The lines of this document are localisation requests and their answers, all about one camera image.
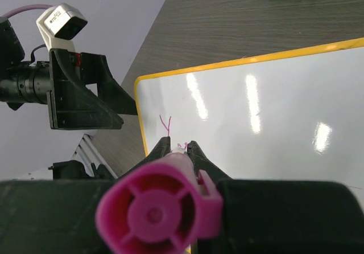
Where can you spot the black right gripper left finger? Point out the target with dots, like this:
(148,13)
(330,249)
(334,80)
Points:
(52,216)

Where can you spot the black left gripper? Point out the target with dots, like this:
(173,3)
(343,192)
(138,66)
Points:
(73,106)

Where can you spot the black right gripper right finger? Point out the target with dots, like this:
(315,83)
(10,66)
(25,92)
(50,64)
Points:
(268,216)

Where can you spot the pink-capped whiteboard marker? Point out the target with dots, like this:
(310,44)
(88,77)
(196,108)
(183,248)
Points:
(161,207)

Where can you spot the orange-framed whiteboard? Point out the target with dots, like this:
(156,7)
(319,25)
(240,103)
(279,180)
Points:
(294,114)

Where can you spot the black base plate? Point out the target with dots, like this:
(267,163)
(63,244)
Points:
(74,169)

